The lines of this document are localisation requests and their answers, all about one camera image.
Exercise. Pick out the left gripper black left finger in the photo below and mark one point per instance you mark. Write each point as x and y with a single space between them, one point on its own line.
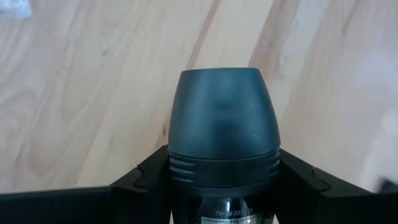
93 208

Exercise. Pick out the black deodorant bottle grey cap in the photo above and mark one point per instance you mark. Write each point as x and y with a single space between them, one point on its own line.
224 118

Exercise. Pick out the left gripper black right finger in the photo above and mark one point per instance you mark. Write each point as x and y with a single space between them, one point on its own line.
326 208

